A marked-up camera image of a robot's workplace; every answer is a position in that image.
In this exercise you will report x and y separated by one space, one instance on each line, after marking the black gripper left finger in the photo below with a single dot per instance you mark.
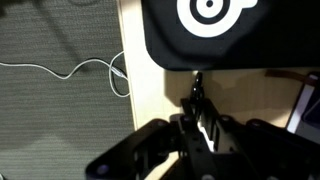
188 120

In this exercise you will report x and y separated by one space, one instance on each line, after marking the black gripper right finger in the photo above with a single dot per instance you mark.
212 120

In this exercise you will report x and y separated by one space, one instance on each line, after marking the black clear pen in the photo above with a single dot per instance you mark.
197 93

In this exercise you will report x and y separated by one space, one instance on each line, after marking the black desk mat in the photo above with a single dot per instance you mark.
185 35

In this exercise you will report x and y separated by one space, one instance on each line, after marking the dark blue notebook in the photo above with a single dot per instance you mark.
304 119

